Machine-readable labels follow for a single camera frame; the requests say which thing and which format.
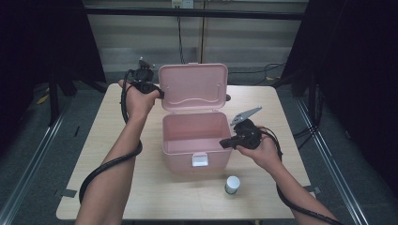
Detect black wall cable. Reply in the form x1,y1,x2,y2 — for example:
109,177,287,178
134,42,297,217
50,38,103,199
176,15,285,86

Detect black curtain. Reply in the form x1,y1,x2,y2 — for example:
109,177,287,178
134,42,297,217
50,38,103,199
271,0,398,195
0,0,107,151

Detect black metal stand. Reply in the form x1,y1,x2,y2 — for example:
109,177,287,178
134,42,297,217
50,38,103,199
308,71,317,126
48,71,60,127

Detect metal floor rail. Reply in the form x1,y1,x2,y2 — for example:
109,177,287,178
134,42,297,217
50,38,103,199
295,99,370,225
0,102,71,225

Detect grey floor tape piece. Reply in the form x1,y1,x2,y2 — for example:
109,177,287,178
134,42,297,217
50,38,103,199
304,185,322,195
55,188,78,199

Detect yellow floor scrap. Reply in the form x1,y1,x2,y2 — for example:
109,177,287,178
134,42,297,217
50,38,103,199
37,93,51,106

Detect black floor cables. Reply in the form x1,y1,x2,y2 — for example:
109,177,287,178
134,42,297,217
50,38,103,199
292,125,318,150

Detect pink storage box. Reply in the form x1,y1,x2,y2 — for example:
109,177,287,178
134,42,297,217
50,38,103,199
158,63,233,174

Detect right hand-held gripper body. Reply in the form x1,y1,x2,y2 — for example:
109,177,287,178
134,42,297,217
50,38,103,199
229,106,264,150

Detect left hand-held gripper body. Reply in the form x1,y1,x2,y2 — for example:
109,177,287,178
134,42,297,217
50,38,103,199
126,56,158,95

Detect person's right hand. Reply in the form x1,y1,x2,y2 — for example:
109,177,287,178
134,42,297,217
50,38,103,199
236,126,283,172

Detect white wall socket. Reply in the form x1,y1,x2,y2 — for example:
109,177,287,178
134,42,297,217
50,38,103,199
171,0,195,9

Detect person's left hand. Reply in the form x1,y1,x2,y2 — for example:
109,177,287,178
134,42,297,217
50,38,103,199
117,79,161,121

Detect left hand-held gripper black cable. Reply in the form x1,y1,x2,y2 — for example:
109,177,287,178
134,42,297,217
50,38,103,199
78,68,144,204

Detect black horizontal bar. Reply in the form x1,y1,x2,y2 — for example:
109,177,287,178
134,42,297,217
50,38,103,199
84,7,309,22

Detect white bottle with green label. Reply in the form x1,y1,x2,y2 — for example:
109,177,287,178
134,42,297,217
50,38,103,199
223,175,241,196

